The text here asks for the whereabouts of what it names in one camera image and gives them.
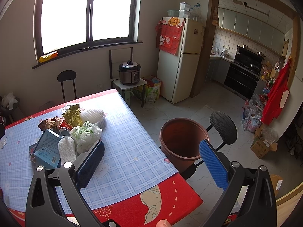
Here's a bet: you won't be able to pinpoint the white green plastic bag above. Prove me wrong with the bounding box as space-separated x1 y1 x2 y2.
70 121 102 154

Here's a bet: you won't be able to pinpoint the blue cardboard box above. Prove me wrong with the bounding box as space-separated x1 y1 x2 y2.
29 129 61 169

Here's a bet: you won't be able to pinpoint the red soda can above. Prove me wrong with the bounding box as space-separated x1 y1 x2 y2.
58 120 72 136

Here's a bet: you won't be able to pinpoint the large white foam net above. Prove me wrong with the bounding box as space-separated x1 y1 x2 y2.
80 109 105 124

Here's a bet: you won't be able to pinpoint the gold foil wrapper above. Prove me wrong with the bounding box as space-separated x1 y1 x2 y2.
62 103 83 128

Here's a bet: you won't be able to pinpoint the brown plastic trash bucket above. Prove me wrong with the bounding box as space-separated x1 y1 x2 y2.
159 118 209 173

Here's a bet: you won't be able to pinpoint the black kitchen stove unit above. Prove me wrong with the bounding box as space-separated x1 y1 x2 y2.
223 46 264 100

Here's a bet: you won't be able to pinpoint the black round-back chair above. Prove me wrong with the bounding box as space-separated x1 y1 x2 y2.
181 111 237 180

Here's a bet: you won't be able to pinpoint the cardboard box on floor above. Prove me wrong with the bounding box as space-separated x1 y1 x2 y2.
250 124 278 159

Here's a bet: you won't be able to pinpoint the blue plaid tablecloth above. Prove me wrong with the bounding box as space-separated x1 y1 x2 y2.
1 90 202 226

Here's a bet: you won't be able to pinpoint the brown crumpled snack bag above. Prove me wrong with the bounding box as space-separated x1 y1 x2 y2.
38 116 64 131

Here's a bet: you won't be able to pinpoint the plastic bags on floor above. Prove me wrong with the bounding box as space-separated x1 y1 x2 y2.
241 94 266 133

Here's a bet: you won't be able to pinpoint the red hanging apron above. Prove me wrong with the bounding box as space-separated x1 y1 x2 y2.
261 57 292 126

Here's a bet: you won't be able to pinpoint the black stool by window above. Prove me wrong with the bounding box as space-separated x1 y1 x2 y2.
57 70 77 102

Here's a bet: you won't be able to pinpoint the green printed shopping bag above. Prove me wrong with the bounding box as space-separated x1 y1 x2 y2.
132 75 162 103

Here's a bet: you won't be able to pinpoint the cream refrigerator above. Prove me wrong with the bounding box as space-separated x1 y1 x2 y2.
157 18 204 104

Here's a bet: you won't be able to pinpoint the electric pressure cooker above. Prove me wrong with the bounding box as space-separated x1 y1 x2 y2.
118 60 141 85

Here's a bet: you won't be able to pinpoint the orange bag on windowsill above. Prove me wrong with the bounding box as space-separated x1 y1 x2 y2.
38 51 58 64

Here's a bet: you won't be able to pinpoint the red fridge cover cloth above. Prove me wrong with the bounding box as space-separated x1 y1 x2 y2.
156 17 185 55

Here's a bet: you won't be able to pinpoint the window with black frame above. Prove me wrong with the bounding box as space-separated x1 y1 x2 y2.
33 0 140 69

